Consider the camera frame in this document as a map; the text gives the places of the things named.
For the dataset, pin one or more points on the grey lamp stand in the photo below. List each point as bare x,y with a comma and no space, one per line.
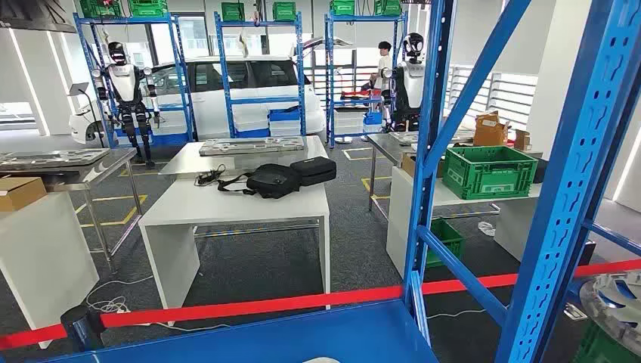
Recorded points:
77,89

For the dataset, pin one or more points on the crumpled white wrap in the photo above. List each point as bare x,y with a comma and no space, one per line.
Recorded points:
487,228

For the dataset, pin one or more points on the red barrier belt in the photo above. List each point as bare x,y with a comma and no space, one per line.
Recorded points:
250,306

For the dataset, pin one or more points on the round grey metal casting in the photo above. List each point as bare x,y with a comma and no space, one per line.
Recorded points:
613,300

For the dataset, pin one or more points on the dark hanging panel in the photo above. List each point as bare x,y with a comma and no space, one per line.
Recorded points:
35,15

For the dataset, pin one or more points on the black shoulder bag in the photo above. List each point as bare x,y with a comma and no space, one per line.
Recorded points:
273,181

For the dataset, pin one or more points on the blue plastic bin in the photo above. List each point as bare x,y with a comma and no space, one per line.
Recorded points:
373,118
284,115

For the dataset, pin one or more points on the open brown cardboard box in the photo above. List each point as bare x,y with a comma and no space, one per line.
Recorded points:
488,133

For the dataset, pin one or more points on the white car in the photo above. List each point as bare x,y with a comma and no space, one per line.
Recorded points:
210,115

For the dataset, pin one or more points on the black and white humanoid robot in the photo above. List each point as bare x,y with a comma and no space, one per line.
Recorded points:
411,85
122,82

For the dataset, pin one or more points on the person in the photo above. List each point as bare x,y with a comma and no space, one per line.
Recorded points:
384,65

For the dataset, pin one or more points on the grey metal panel part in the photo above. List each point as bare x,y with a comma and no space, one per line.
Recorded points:
250,146
50,158
400,138

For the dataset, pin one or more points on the white table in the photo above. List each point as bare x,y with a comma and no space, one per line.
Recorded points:
45,250
225,205
395,220

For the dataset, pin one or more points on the green plastic crate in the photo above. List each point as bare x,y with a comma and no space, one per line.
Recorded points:
593,350
448,243
284,11
388,7
342,7
488,175
148,8
100,9
233,12

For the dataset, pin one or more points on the black stanchion post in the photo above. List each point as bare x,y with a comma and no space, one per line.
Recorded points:
82,325

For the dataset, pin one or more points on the black hard case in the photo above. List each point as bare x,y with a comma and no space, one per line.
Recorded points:
313,170

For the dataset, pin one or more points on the small brown cardboard box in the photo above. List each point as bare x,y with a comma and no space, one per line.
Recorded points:
522,141

